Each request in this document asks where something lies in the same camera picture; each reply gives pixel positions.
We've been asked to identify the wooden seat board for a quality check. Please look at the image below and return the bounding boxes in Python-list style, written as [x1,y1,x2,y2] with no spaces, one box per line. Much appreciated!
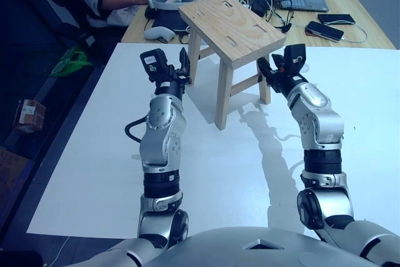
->
[177,0,287,69]

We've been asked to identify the green bag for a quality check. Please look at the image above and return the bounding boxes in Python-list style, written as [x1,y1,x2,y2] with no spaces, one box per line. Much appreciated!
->
[49,46,94,78]

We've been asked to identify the white charging cable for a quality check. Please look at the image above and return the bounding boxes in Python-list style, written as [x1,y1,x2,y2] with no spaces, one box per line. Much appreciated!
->
[292,19,368,44]

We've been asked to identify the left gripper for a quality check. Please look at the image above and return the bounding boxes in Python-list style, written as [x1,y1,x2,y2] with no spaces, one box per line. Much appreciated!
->
[154,47,192,101]

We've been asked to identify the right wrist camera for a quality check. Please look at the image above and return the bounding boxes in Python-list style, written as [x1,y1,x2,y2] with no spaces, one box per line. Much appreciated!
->
[282,44,308,76]

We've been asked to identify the black cable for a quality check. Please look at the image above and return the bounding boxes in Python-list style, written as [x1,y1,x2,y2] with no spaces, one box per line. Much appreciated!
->
[124,116,148,143]

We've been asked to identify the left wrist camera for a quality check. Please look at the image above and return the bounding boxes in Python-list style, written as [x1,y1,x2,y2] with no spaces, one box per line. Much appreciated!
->
[139,48,170,84]

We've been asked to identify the black power adapter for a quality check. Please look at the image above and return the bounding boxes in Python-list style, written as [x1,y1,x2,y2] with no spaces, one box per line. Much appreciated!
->
[251,0,275,18]

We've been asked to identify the wooden leg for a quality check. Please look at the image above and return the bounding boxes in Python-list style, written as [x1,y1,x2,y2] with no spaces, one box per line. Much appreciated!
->
[214,59,234,131]
[258,56,272,105]
[187,24,203,86]

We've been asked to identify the black smartphone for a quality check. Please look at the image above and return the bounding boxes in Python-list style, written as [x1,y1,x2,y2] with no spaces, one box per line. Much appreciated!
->
[317,13,356,26]
[305,20,345,42]

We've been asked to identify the white hand controller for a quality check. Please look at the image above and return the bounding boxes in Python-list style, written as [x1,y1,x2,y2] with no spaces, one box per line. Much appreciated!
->
[144,26,176,43]

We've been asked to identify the black mouse pad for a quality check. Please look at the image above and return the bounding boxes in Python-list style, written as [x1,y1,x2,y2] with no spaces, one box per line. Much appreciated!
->
[151,8,191,34]

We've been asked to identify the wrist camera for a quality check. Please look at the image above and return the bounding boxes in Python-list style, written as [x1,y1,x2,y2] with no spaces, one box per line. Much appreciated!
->
[282,44,308,76]
[139,48,170,84]

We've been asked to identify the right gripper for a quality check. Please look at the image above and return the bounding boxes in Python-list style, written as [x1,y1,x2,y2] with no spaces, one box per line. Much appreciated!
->
[256,54,309,94]

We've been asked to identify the wooden cross bar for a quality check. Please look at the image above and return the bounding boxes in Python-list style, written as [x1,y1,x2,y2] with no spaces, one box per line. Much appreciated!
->
[229,74,262,97]
[199,44,217,60]

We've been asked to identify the brown cardboard box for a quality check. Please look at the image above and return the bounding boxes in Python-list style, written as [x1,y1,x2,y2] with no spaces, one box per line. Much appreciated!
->
[13,99,47,134]

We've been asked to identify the robot body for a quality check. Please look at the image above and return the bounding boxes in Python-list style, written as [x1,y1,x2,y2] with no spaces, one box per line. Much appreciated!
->
[102,226,400,267]

